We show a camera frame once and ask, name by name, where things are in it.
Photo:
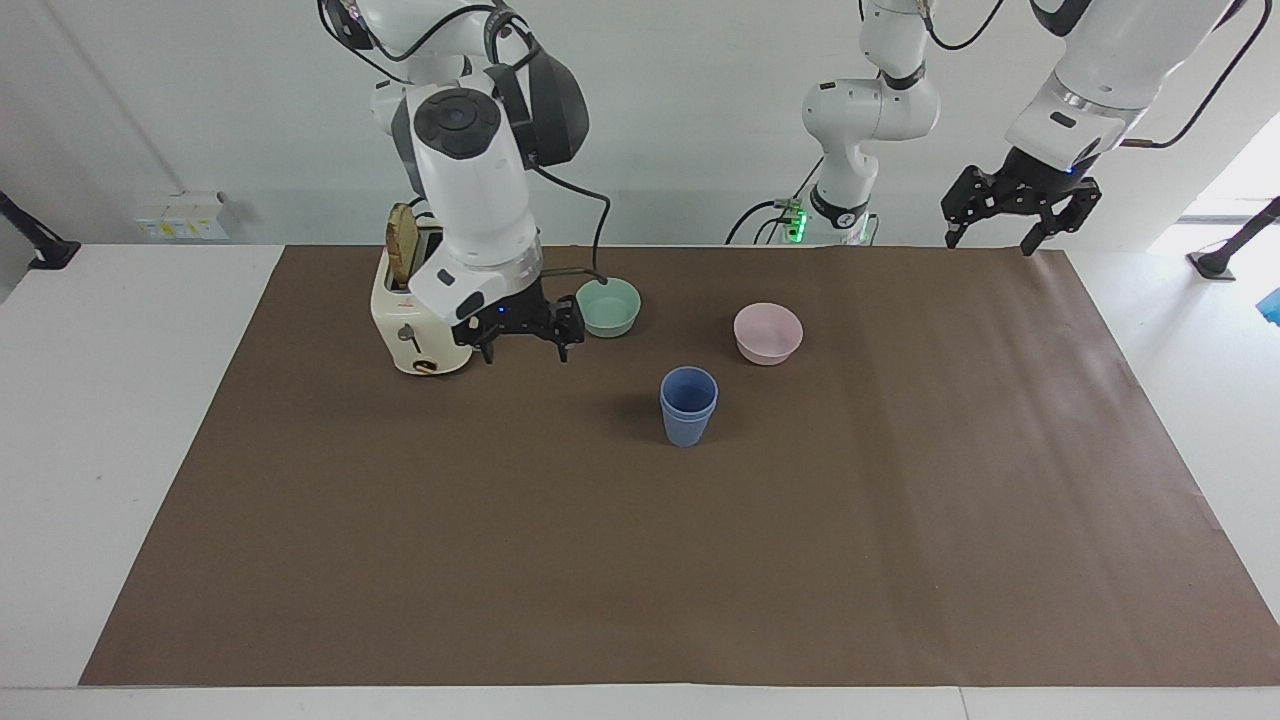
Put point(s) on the toast slice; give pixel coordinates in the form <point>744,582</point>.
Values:
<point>402,245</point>

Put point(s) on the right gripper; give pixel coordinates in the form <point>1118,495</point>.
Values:
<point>505,315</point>

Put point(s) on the pink bowl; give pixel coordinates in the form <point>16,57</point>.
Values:
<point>768,338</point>

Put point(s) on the black stand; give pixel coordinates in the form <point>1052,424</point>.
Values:
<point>1235,245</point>
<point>35,245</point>

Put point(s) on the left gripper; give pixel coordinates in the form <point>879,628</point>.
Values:
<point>1045,173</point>

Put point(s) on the blue plastic cup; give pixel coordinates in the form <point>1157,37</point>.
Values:
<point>688,430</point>
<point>688,392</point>

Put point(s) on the green bowl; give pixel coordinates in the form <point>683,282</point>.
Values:
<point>610,312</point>

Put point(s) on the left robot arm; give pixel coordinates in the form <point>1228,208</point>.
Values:
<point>1100,60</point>

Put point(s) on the blue object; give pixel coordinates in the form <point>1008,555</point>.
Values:
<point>1272,305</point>

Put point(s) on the cream toaster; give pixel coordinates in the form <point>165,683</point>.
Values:
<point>405,330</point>

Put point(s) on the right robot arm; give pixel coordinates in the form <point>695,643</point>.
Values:
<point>470,190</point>

